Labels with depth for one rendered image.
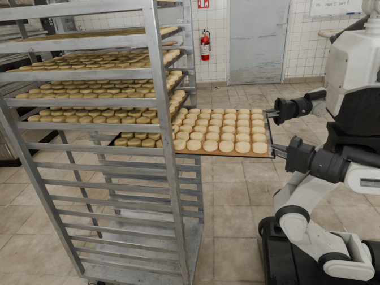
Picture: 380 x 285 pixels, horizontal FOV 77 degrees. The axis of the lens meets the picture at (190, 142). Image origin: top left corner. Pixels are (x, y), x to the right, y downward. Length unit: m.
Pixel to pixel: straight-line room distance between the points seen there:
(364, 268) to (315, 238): 0.24
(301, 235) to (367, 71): 0.71
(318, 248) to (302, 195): 0.33
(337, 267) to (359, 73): 0.90
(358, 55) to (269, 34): 4.09
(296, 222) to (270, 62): 4.08
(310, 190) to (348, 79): 0.47
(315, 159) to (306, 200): 0.39
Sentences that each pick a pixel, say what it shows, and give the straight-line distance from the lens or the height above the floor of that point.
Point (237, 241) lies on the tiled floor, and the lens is 1.77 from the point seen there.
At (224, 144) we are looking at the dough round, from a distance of 0.83.
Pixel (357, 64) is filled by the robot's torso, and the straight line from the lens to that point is 0.84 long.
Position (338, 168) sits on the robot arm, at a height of 0.98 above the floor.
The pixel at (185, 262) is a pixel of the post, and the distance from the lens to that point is 1.19.
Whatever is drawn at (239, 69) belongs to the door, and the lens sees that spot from 4.90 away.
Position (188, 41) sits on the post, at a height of 1.27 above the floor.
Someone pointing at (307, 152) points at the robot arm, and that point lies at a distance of 0.78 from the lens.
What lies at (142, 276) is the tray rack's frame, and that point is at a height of 0.15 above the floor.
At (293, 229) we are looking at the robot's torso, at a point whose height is 0.52.
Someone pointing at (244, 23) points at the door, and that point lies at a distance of 4.79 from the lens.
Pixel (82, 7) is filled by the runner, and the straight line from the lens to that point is 0.79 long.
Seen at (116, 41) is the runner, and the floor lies 1.32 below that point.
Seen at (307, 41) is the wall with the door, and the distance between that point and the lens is 5.06.
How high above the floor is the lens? 1.39
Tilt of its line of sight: 29 degrees down
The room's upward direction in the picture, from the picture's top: 5 degrees counter-clockwise
